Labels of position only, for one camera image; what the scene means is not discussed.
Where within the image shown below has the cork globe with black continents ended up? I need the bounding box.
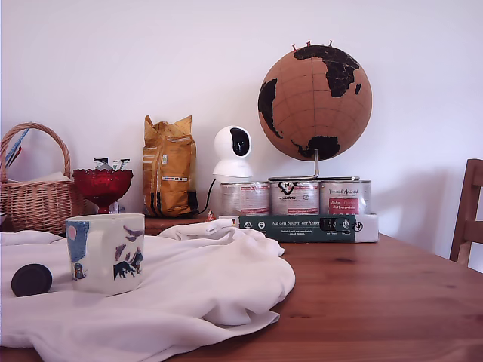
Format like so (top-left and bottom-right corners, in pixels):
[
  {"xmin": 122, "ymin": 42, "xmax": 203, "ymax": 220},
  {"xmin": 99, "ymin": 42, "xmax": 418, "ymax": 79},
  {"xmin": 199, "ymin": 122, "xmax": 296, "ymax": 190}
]
[{"xmin": 257, "ymin": 44, "xmax": 374, "ymax": 163}]

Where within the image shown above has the white cloth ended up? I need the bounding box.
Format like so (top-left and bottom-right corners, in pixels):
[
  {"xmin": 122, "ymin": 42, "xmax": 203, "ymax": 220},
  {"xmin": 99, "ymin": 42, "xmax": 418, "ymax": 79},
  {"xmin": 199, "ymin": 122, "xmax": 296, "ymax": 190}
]
[{"xmin": 0, "ymin": 219, "xmax": 297, "ymax": 362}]

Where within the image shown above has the wicker basket with handle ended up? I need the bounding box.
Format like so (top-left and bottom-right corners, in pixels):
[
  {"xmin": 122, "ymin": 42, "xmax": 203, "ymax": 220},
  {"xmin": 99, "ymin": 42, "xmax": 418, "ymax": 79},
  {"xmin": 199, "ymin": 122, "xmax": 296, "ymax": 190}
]
[{"xmin": 0, "ymin": 122, "xmax": 86, "ymax": 237}]

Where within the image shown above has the red glass footed bowl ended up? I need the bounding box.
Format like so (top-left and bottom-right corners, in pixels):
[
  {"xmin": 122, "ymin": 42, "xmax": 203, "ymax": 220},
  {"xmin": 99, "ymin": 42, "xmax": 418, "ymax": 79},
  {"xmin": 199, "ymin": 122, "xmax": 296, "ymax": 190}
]
[{"xmin": 72, "ymin": 168, "xmax": 134, "ymax": 215}]

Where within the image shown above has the wooden chair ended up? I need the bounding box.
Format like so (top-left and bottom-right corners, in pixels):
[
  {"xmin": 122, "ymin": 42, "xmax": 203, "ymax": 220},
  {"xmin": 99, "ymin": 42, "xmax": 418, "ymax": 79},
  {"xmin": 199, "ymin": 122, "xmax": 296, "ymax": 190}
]
[{"xmin": 449, "ymin": 158, "xmax": 483, "ymax": 273}]

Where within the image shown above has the white paper sheet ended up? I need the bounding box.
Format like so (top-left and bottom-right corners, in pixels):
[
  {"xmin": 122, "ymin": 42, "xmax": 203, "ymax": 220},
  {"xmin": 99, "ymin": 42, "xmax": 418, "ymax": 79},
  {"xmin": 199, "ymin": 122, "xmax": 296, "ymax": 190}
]
[{"xmin": 6, "ymin": 171, "xmax": 73, "ymax": 185}]

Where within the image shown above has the red pen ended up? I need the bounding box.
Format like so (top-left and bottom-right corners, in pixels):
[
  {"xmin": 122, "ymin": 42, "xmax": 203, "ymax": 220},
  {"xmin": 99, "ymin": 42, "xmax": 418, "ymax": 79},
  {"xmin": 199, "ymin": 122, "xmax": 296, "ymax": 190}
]
[{"xmin": 5, "ymin": 146, "xmax": 23, "ymax": 169}]

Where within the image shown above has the cardboard tray with green label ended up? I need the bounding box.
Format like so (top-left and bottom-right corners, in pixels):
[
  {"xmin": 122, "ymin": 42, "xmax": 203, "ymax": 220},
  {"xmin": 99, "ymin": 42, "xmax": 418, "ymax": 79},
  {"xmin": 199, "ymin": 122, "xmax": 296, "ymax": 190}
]
[{"xmin": 217, "ymin": 212, "xmax": 380, "ymax": 244}]

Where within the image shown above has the blue striped stick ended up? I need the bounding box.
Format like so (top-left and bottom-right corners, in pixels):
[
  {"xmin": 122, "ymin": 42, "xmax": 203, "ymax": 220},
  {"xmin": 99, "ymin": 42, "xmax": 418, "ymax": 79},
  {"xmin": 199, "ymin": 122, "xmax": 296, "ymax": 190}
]
[{"xmin": 6, "ymin": 127, "xmax": 31, "ymax": 167}]

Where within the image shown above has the yellow coffee bag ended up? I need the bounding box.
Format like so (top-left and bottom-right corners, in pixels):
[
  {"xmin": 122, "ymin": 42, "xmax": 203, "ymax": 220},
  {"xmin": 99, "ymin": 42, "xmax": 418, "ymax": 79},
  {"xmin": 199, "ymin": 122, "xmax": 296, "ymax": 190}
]
[{"xmin": 142, "ymin": 115, "xmax": 199, "ymax": 219}]

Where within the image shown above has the white mug with blue print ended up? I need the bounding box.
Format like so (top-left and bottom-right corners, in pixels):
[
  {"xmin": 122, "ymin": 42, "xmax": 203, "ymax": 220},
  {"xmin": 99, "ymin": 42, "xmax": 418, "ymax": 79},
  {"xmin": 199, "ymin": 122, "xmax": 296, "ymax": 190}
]
[{"xmin": 64, "ymin": 213, "xmax": 146, "ymax": 296}]

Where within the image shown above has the tin can red name label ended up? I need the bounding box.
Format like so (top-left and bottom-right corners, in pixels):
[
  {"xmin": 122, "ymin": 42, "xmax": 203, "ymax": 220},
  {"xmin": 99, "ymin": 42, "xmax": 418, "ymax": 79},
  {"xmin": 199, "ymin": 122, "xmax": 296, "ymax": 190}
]
[{"xmin": 319, "ymin": 179, "xmax": 372, "ymax": 216}]

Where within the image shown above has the black camera power cable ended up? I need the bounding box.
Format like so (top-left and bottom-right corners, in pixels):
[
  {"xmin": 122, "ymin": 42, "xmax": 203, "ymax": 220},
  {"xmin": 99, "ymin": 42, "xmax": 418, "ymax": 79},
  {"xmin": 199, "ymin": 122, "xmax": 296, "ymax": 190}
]
[{"xmin": 197, "ymin": 177, "xmax": 217, "ymax": 216}]

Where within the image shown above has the grey coffee capsule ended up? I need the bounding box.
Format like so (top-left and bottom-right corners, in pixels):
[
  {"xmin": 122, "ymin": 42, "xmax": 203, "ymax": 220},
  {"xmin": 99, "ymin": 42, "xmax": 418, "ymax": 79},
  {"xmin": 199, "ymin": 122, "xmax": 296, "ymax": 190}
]
[{"xmin": 10, "ymin": 263, "xmax": 54, "ymax": 298}]

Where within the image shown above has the metal globe stand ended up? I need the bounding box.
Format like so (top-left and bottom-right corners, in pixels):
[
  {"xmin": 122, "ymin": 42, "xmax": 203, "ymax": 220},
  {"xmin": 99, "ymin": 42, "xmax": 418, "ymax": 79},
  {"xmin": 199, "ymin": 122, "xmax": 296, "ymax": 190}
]
[{"xmin": 268, "ymin": 148, "xmax": 360, "ymax": 183}]

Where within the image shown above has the tin can black logo label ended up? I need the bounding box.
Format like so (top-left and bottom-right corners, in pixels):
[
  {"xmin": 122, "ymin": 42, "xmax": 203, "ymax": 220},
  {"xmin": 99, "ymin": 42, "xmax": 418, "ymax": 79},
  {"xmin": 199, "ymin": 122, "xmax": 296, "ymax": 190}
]
[{"xmin": 269, "ymin": 180, "xmax": 321, "ymax": 216}]

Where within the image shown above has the tin can red white label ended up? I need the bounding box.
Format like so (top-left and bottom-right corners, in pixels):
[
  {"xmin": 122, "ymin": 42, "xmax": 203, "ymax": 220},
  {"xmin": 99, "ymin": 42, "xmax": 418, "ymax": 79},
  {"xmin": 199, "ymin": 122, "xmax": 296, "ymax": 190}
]
[{"xmin": 220, "ymin": 181, "xmax": 272, "ymax": 217}]

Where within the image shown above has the white dome security camera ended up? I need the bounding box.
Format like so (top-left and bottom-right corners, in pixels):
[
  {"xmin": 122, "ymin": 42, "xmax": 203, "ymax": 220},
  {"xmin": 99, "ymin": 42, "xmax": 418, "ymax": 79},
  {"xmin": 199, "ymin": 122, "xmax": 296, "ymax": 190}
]
[{"xmin": 211, "ymin": 125, "xmax": 255, "ymax": 179}]

